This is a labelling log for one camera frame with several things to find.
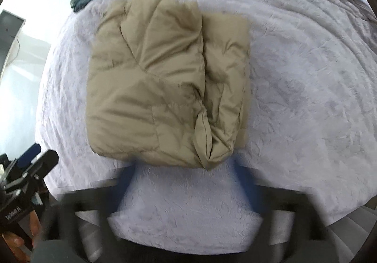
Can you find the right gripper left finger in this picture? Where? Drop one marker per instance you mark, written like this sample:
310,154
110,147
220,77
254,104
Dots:
117,189

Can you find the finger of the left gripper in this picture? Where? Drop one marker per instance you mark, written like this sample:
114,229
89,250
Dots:
41,167
28,156

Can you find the dark monitor screen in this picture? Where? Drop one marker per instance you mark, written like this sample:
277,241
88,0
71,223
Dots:
10,25

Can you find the lavender quilted bedspread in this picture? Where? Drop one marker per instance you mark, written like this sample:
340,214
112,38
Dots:
312,126

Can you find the beige puffer jacket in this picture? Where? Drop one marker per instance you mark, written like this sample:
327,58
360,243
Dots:
169,83

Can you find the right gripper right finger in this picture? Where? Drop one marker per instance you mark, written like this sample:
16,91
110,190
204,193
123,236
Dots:
251,190

